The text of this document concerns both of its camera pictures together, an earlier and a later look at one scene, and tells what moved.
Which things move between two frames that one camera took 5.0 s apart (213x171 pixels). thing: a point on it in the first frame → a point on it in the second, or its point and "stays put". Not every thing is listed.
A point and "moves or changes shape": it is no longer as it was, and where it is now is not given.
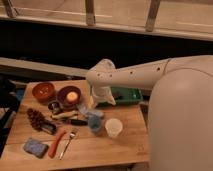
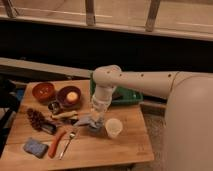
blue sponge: [37, 148] stays put
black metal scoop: [50, 128] stays put
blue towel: [94, 118] moves or changes shape
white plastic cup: [113, 127] stays put
